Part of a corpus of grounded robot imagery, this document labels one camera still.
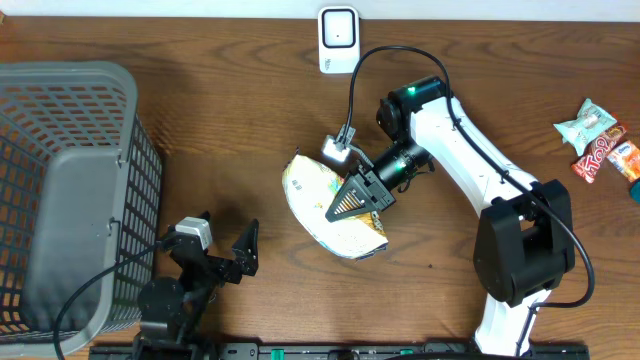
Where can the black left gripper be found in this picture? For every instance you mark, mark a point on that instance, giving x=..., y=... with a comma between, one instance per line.
x=247, y=251

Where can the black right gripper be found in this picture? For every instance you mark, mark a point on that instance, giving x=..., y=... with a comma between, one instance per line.
x=381, y=197

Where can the yellow snack bag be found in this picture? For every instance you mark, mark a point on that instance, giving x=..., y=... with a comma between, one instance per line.
x=310, y=187

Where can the orange chocolate bar wrapper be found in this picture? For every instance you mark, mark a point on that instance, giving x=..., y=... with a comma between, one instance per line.
x=589, y=164

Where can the teal small snack packet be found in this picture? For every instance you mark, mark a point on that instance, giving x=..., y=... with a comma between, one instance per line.
x=591, y=120

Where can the orange small snack packet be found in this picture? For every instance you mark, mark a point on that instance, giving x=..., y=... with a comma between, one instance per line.
x=626, y=159

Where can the blue mouthwash bottle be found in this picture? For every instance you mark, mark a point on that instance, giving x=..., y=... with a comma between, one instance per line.
x=635, y=191

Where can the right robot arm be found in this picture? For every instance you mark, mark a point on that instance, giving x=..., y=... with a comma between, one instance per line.
x=520, y=253

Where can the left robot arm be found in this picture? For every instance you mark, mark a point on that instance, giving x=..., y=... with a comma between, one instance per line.
x=172, y=308

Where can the white barcode scanner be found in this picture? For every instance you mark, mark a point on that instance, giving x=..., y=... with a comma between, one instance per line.
x=338, y=39

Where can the grey plastic basket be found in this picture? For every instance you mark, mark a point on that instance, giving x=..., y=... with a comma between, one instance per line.
x=80, y=193

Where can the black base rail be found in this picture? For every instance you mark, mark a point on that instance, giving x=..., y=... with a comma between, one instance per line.
x=252, y=351

